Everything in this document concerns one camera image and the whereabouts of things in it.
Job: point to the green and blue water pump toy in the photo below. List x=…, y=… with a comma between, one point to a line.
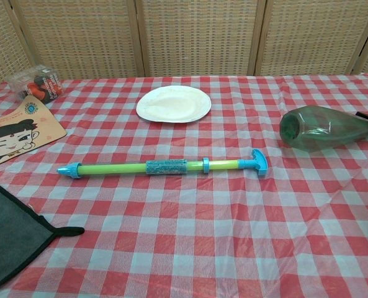
x=115, y=169

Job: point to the red white checkered tablecloth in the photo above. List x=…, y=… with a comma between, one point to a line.
x=202, y=223

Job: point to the white paper plate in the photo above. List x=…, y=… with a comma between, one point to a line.
x=172, y=104

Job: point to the clear plastic capsule box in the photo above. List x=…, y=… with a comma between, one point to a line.
x=36, y=83

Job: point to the cartoon face printed board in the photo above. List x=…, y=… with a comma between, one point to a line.
x=22, y=136

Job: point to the dark grey cloth black trim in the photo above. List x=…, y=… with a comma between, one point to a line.
x=10, y=229

